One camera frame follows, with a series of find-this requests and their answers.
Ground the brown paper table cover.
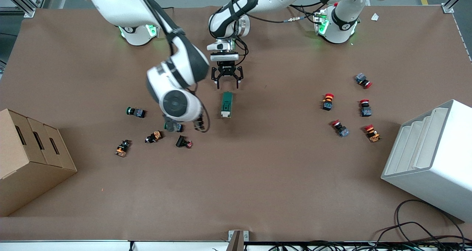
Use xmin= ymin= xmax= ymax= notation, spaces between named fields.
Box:
xmin=0 ymin=4 xmax=472 ymax=243

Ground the green load switch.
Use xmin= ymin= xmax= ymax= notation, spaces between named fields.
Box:
xmin=221 ymin=92 xmax=234 ymax=119

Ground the green push button blue block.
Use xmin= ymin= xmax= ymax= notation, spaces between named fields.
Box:
xmin=164 ymin=121 xmax=184 ymax=133
xmin=126 ymin=106 xmax=147 ymax=118

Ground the white plastic divided bin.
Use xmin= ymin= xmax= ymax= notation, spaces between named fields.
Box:
xmin=381 ymin=99 xmax=472 ymax=223

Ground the white table edge rail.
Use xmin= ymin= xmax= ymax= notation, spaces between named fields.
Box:
xmin=0 ymin=240 xmax=230 ymax=251

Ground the brown cardboard box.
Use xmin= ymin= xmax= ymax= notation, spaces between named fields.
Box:
xmin=0 ymin=108 xmax=78 ymax=217

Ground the black base cable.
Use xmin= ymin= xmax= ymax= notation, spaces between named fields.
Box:
xmin=289 ymin=3 xmax=320 ymax=17

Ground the black looped floor cable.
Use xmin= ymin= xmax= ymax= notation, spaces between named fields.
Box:
xmin=395 ymin=199 xmax=466 ymax=244

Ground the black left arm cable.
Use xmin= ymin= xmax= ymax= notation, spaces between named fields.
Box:
xmin=232 ymin=2 xmax=326 ymax=65

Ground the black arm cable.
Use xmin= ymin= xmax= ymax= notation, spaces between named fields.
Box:
xmin=135 ymin=0 xmax=211 ymax=133
xmin=232 ymin=2 xmax=326 ymax=65

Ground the red button orange block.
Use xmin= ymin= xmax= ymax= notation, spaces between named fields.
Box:
xmin=364 ymin=124 xmax=382 ymax=143

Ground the grey metal bracket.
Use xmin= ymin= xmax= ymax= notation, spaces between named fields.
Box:
xmin=228 ymin=230 xmax=249 ymax=251

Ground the black switch with red end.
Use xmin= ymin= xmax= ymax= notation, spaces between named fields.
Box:
xmin=176 ymin=135 xmax=194 ymax=149

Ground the black cable bundle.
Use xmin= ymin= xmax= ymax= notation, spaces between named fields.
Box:
xmin=267 ymin=237 xmax=472 ymax=251

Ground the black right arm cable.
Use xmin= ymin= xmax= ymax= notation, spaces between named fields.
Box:
xmin=135 ymin=0 xmax=211 ymax=133

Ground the aluminium frame strut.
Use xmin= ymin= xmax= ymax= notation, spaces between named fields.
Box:
xmin=0 ymin=0 xmax=51 ymax=18

